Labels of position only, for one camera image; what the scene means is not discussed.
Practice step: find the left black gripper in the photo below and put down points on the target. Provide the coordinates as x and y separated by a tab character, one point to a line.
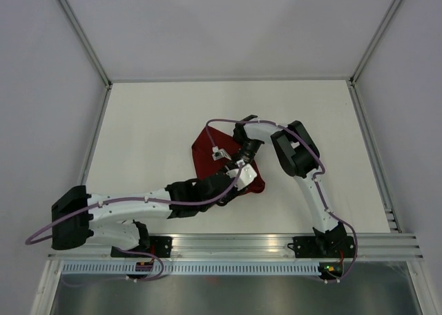
233	193

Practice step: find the dark red cloth napkin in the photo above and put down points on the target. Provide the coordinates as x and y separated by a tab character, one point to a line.
204	163

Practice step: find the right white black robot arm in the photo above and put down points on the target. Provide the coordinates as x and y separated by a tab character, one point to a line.
299	158

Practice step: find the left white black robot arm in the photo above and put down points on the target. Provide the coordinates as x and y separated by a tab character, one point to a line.
81	218

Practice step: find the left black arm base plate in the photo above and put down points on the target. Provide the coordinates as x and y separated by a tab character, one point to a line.
160	246

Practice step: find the rear aluminium frame bar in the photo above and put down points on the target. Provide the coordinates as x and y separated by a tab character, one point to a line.
230	79

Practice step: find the white slotted cable duct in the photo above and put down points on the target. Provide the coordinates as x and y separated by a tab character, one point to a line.
201	268

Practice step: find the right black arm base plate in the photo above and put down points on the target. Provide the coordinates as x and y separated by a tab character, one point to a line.
311	247

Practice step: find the right aluminium frame post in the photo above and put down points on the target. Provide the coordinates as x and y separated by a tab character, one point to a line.
382	28

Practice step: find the aluminium frame post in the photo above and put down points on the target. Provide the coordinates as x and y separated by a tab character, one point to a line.
71	17
382	28

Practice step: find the aluminium mounting rail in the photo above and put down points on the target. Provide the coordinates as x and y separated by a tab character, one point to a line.
282	247

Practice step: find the left aluminium frame post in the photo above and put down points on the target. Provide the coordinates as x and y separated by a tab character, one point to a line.
71	17

